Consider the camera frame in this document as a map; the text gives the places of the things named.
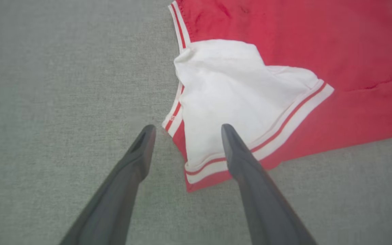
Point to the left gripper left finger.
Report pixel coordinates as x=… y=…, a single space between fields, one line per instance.
x=114 y=200

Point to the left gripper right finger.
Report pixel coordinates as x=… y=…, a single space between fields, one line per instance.
x=264 y=200

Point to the red and white jersey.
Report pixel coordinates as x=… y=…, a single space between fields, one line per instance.
x=318 y=51

